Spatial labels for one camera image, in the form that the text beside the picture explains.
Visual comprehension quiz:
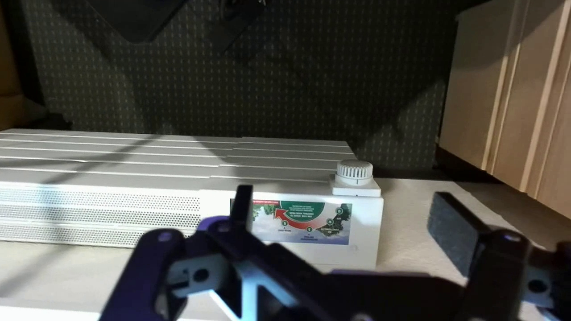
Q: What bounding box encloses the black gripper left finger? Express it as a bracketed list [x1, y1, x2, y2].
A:
[99, 183, 310, 321]

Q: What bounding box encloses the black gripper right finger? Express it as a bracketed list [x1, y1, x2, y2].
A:
[426, 191, 571, 321]

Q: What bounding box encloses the light wooden drawer cabinet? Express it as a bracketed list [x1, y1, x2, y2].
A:
[438, 0, 571, 219]

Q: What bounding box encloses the white radiator thermostat knob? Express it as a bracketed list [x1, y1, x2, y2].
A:
[329, 159, 383, 200]

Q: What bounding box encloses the green and red radiator sticker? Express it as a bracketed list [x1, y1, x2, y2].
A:
[247, 200, 354, 248]

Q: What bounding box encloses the white wall radiator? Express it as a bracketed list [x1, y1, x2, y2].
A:
[0, 128, 385, 273]

